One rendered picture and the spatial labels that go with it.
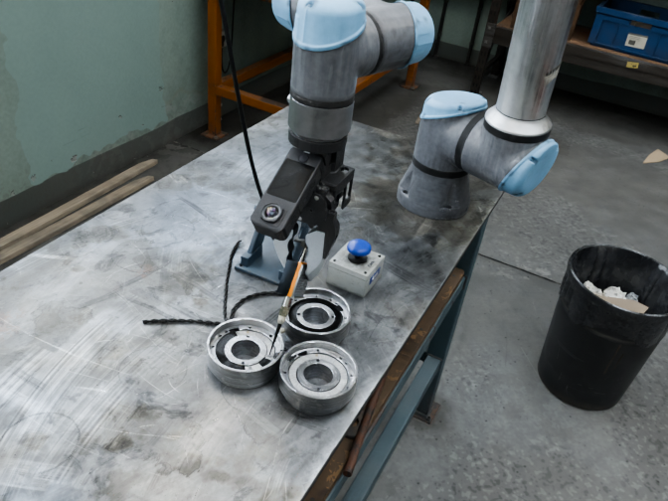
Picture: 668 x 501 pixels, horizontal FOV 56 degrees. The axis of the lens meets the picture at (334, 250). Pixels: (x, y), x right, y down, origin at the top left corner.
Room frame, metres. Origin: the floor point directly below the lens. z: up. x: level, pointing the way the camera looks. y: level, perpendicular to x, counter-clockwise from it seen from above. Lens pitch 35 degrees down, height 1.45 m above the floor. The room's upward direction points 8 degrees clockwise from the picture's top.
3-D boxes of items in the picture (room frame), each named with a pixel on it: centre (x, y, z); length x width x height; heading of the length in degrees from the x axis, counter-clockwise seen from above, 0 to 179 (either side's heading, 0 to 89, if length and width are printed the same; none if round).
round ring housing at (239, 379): (0.62, 0.10, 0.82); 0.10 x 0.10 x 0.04
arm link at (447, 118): (1.15, -0.20, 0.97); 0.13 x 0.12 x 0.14; 48
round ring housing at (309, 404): (0.60, 0.00, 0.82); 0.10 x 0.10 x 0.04
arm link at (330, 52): (0.70, 0.04, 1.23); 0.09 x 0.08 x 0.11; 138
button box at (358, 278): (0.85, -0.04, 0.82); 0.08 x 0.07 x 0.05; 157
